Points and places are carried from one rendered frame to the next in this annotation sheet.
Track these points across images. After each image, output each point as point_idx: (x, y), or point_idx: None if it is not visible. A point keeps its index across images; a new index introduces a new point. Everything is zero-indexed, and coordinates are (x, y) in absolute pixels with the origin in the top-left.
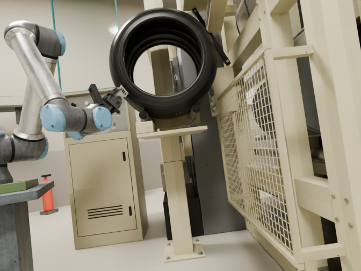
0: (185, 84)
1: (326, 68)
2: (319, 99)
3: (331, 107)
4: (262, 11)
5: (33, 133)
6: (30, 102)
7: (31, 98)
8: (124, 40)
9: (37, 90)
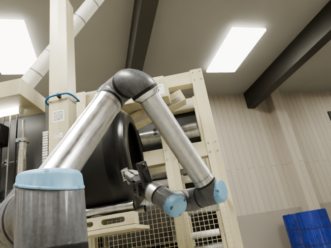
0: None
1: (229, 201)
2: (224, 214)
3: (233, 218)
4: (171, 156)
5: None
6: (92, 148)
7: (95, 143)
8: (127, 128)
9: (202, 162)
